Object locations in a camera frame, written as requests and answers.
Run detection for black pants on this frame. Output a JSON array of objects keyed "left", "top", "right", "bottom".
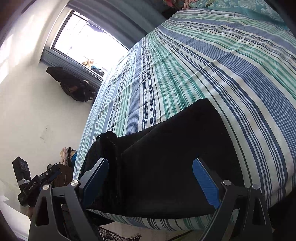
[{"left": 82, "top": 99, "right": 244, "bottom": 219}]

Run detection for dark brown wooden dresser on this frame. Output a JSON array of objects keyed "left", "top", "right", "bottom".
[{"left": 53, "top": 163, "right": 73, "bottom": 187}]

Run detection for folded clothes stack on dresser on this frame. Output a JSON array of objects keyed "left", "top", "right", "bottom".
[{"left": 60, "top": 147, "right": 77, "bottom": 168}]

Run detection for dark hanging bags and coats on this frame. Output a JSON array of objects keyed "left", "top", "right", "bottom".
[{"left": 46, "top": 67, "right": 97, "bottom": 102}]

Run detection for striped blue green bed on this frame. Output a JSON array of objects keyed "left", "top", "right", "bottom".
[{"left": 73, "top": 9, "right": 295, "bottom": 230}]

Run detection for blue striped curtain left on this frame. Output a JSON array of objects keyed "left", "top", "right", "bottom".
[{"left": 41, "top": 48, "right": 103, "bottom": 90}]

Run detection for blue curtain right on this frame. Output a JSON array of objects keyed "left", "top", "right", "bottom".
[{"left": 67, "top": 0, "right": 168, "bottom": 49}]

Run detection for teal floral pillow near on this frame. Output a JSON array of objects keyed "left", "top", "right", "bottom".
[{"left": 208, "top": 0, "right": 289, "bottom": 30}]

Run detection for pink crumpled garment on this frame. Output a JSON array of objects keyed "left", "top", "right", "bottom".
[{"left": 182, "top": 0, "right": 198, "bottom": 9}]

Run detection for red clothes pile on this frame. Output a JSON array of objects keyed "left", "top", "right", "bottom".
[{"left": 163, "top": 0, "right": 185, "bottom": 10}]

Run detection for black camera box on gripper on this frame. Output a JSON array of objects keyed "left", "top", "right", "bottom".
[{"left": 12, "top": 157, "right": 31, "bottom": 186}]

